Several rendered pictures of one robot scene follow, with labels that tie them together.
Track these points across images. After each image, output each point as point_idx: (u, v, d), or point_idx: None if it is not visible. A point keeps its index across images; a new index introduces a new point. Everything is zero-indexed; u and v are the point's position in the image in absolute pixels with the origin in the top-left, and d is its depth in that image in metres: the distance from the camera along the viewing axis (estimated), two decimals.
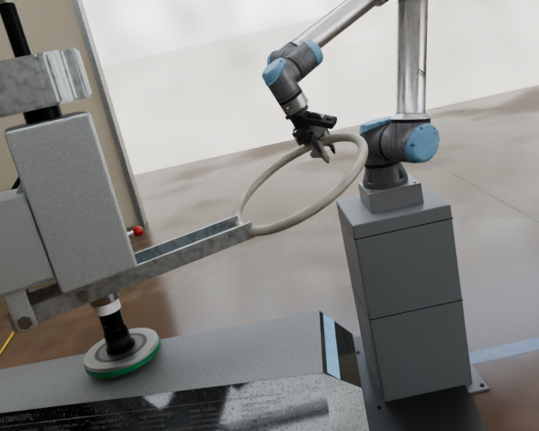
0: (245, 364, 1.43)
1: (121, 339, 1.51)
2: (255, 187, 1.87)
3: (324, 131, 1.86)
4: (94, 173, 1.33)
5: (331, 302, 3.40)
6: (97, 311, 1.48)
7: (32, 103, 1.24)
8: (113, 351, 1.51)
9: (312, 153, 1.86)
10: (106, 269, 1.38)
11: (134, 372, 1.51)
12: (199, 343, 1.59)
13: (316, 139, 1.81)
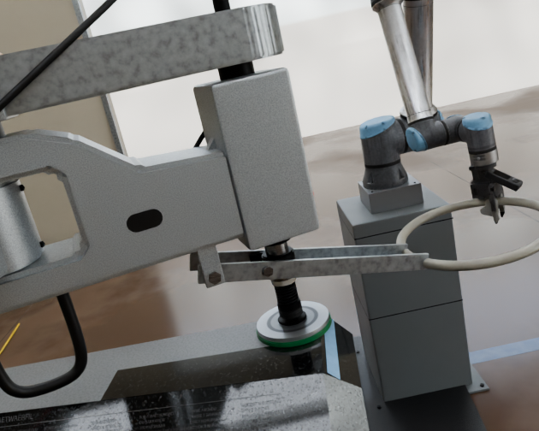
0: (245, 364, 1.43)
1: (296, 310, 1.52)
2: (417, 224, 1.88)
3: (500, 192, 1.87)
4: (288, 130, 1.32)
5: (331, 302, 3.40)
6: (275, 281, 1.49)
7: (239, 56, 1.24)
8: (302, 310, 1.57)
9: (483, 209, 1.87)
10: (292, 228, 1.37)
11: (134, 372, 1.51)
12: (199, 343, 1.59)
13: (494, 197, 1.83)
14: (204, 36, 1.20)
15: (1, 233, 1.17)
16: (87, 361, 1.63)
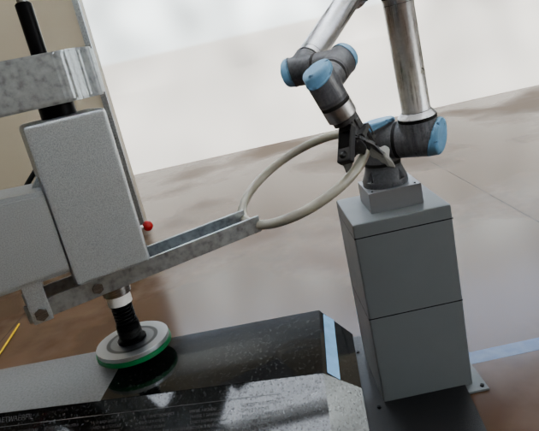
0: (245, 364, 1.43)
1: (133, 331, 1.54)
2: (258, 183, 1.91)
3: (370, 150, 1.57)
4: (109, 168, 1.36)
5: (331, 302, 3.40)
6: (110, 304, 1.51)
7: (50, 98, 1.28)
8: (144, 333, 1.59)
9: None
10: (120, 262, 1.42)
11: (134, 372, 1.51)
12: (199, 343, 1.59)
13: None
14: (11, 80, 1.23)
15: None
16: (87, 361, 1.63)
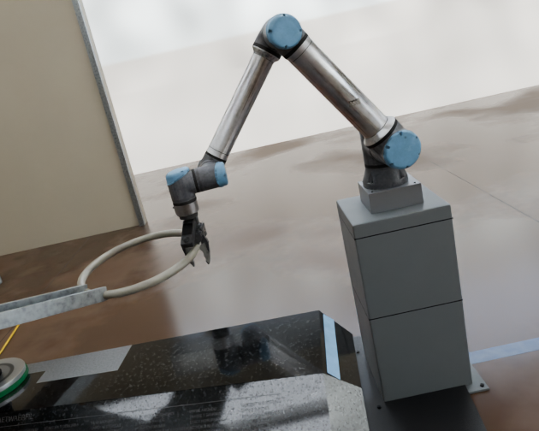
0: (245, 364, 1.43)
1: None
2: (93, 268, 2.15)
3: (202, 243, 2.03)
4: None
5: (331, 302, 3.40)
6: None
7: None
8: None
9: None
10: None
11: (134, 372, 1.51)
12: (199, 343, 1.59)
13: None
14: None
15: None
16: (87, 361, 1.63)
